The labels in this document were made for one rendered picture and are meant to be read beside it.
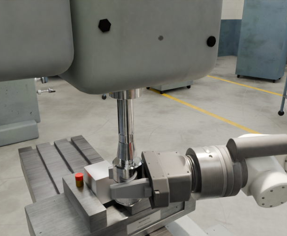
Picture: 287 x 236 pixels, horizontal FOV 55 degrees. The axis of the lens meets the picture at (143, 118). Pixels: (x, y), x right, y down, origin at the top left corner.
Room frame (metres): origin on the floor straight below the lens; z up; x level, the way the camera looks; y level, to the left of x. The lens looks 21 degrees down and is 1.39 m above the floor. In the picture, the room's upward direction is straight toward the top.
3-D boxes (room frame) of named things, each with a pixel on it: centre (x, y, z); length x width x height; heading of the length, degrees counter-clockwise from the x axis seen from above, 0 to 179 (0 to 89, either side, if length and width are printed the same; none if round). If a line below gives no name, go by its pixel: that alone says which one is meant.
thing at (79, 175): (0.48, 0.13, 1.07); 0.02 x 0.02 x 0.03
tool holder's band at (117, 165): (0.38, 0.03, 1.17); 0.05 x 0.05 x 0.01
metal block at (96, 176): (0.48, 0.09, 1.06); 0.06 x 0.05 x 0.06; 34
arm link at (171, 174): (0.39, -0.06, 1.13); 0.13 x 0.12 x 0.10; 9
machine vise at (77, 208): (0.50, 0.06, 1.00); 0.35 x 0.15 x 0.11; 124
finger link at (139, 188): (0.35, 0.02, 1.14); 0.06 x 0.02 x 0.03; 99
